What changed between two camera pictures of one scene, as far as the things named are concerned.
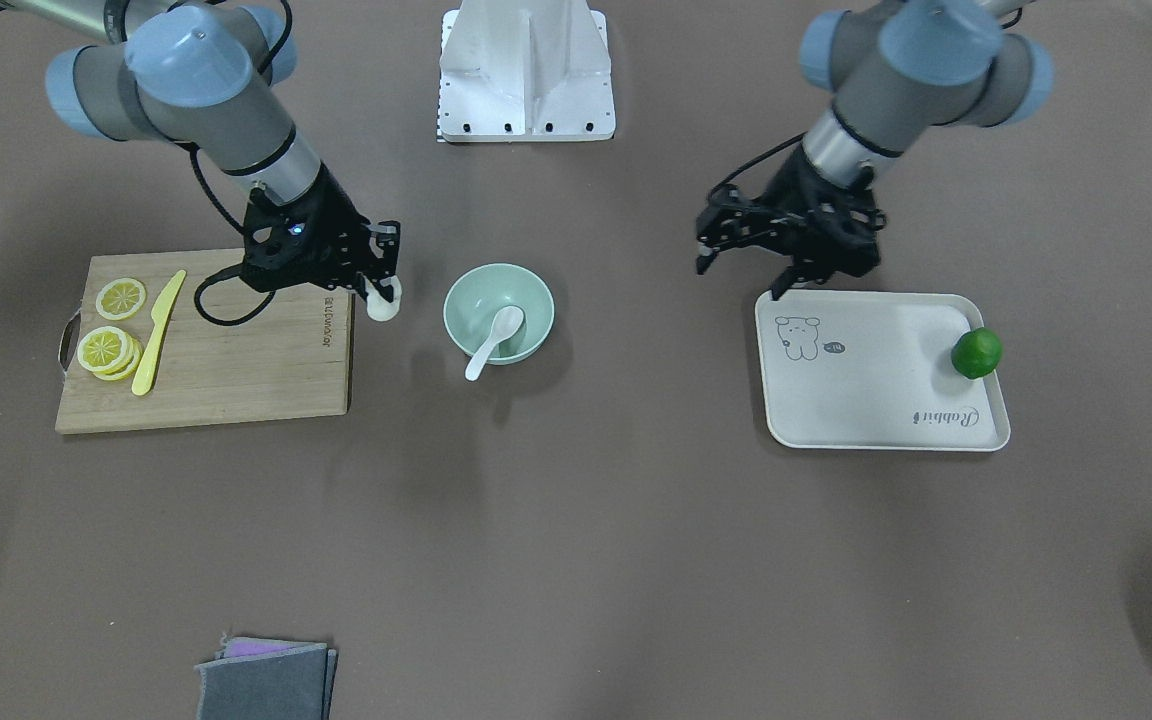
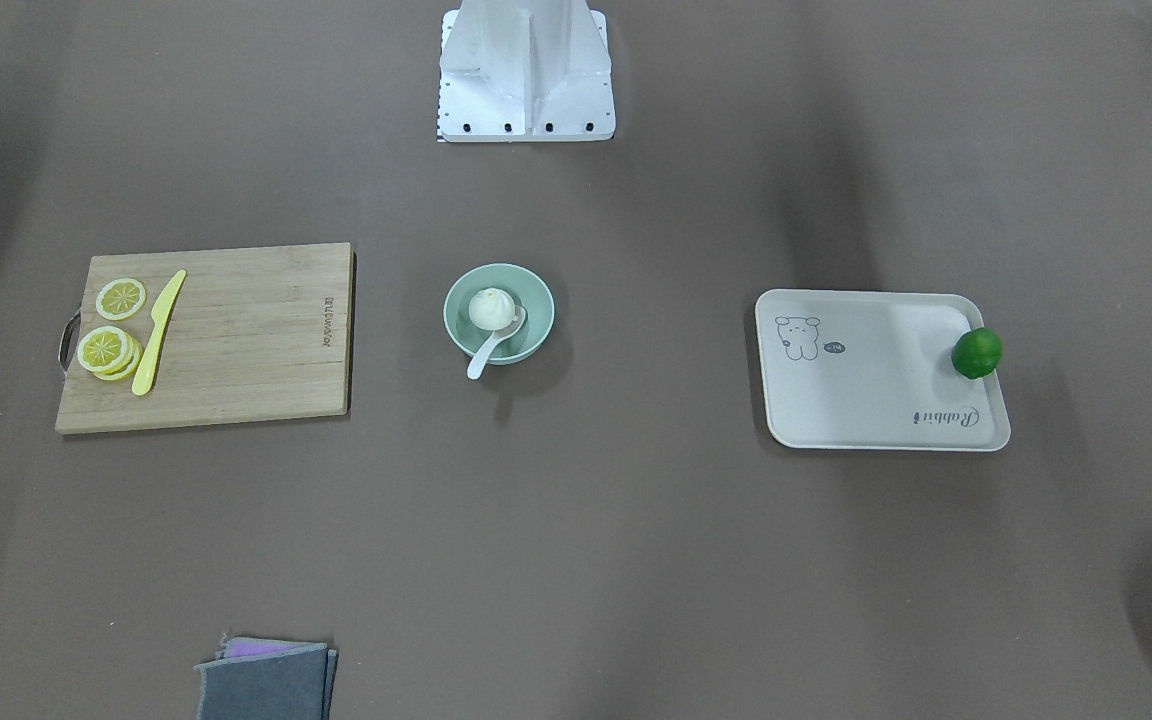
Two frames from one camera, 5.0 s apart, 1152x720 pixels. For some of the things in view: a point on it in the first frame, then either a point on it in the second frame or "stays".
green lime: [977, 353] stays
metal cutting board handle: [68, 341] stays
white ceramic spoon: [506, 323] stays
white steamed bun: [378, 306] → [492, 309]
